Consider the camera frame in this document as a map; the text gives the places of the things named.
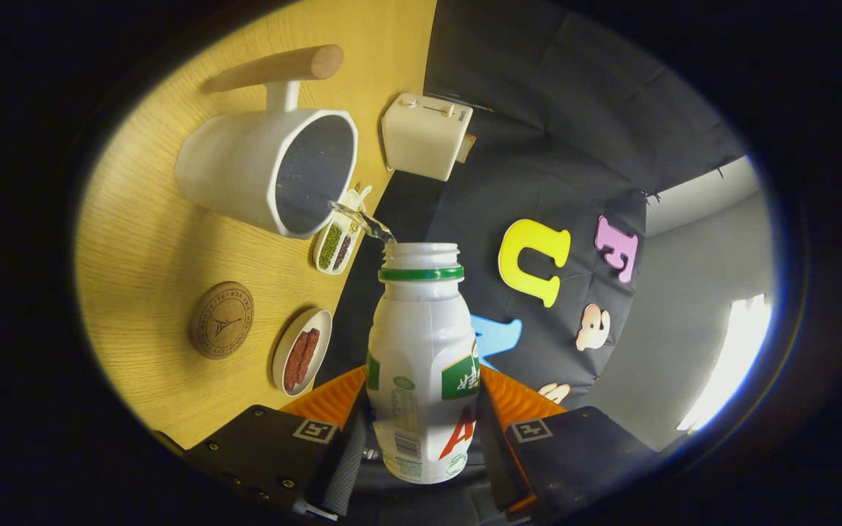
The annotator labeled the white round plate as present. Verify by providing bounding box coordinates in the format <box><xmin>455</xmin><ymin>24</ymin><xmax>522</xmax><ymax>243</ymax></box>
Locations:
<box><xmin>271</xmin><ymin>308</ymin><xmax>334</xmax><ymax>397</ymax></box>

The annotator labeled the white divided snack dish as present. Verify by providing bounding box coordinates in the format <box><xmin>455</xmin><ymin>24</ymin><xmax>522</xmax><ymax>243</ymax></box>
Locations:
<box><xmin>312</xmin><ymin>185</ymin><xmax>373</xmax><ymax>276</ymax></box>

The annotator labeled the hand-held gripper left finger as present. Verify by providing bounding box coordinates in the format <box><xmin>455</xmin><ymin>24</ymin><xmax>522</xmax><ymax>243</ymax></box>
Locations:
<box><xmin>154</xmin><ymin>365</ymin><xmax>371</xmax><ymax>521</ymax></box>

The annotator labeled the cream toaster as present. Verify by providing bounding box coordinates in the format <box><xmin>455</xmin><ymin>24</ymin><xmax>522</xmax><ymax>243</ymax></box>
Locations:
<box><xmin>381</xmin><ymin>93</ymin><xmax>474</xmax><ymax>182</ymax></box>

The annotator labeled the wooden table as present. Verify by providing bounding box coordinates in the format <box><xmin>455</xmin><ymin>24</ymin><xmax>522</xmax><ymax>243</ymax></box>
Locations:
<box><xmin>74</xmin><ymin>0</ymin><xmax>438</xmax><ymax>450</ymax></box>

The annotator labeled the clear juice stream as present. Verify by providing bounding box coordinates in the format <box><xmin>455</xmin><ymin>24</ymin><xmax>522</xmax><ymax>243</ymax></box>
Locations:
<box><xmin>328</xmin><ymin>200</ymin><xmax>398</xmax><ymax>245</ymax></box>

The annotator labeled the white cup wooden handle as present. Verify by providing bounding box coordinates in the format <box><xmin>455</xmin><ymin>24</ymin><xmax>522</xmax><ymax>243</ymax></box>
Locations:
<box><xmin>174</xmin><ymin>44</ymin><xmax>360</xmax><ymax>240</ymax></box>

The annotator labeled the round cork coaster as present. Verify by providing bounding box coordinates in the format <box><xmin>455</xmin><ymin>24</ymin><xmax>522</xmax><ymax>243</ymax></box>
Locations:
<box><xmin>189</xmin><ymin>281</ymin><xmax>255</xmax><ymax>359</ymax></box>

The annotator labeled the red meat slice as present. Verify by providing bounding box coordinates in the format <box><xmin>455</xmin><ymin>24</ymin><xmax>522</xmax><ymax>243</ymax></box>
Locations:
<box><xmin>297</xmin><ymin>327</ymin><xmax>321</xmax><ymax>384</ymax></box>
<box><xmin>284</xmin><ymin>330</ymin><xmax>310</xmax><ymax>392</ymax></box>

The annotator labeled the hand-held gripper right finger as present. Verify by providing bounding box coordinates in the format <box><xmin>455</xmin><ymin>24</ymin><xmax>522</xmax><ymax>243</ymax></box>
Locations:
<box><xmin>476</xmin><ymin>365</ymin><xmax>659</xmax><ymax>521</ymax></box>

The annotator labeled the white juice bottle green label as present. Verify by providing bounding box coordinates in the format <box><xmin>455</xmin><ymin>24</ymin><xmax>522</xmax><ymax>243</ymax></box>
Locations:
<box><xmin>365</xmin><ymin>242</ymin><xmax>482</xmax><ymax>484</ymax></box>

